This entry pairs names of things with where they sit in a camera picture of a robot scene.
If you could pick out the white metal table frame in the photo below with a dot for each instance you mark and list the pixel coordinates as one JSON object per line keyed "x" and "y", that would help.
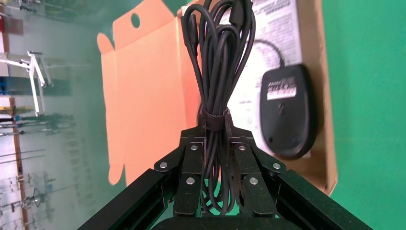
{"x": 35, "y": 79}

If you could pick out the green cloth table mat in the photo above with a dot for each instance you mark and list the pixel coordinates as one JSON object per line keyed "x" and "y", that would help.
{"x": 364, "y": 127}

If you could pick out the brown cardboard box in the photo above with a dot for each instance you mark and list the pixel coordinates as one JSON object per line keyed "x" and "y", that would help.
{"x": 142, "y": 95}

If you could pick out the brown vertical post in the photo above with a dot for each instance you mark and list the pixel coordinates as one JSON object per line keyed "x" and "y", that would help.
{"x": 18, "y": 165}

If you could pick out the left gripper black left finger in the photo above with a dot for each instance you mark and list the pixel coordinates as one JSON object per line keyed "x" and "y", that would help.
{"x": 190, "y": 165}

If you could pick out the white printed paper sheet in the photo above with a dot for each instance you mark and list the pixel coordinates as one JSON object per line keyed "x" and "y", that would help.
{"x": 276, "y": 31}

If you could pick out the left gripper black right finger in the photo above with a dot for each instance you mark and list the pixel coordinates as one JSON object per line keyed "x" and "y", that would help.
{"x": 250, "y": 165}

